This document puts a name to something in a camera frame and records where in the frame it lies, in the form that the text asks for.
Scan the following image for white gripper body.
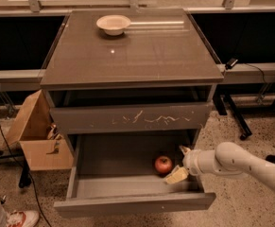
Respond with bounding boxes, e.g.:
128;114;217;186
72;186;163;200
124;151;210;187
182;148;202;176

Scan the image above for red apple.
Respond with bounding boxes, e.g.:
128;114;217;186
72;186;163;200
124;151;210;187
154;156;173;174

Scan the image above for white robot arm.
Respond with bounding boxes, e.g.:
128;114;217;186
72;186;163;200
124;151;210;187
164;142;275;192

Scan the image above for scratched grey middle drawer front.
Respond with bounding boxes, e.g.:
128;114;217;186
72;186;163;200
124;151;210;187
50;103;212;134

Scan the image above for open grey lower drawer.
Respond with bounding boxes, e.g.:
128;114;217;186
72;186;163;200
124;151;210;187
54;131;215;218

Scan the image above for grey drawer cabinet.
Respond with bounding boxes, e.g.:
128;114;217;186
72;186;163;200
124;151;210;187
41;9;223;144

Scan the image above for black table leg with caster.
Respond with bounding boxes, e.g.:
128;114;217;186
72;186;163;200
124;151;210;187
213;89;252;141

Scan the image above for cardboard box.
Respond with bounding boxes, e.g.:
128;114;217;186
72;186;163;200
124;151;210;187
6;90;74;171

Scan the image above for white bowl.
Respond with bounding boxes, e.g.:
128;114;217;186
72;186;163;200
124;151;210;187
96;15;131;36

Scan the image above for black stand foot left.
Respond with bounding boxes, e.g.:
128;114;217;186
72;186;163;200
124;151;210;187
19;161;31;188

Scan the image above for white and red sneaker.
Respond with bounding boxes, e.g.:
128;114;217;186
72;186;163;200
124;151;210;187
6;211;40;227

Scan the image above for small black device on rail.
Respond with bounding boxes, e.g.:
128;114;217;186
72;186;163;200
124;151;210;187
225;58;238;70

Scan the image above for black cable on left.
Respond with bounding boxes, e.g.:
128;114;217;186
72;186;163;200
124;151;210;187
0;69;53;227

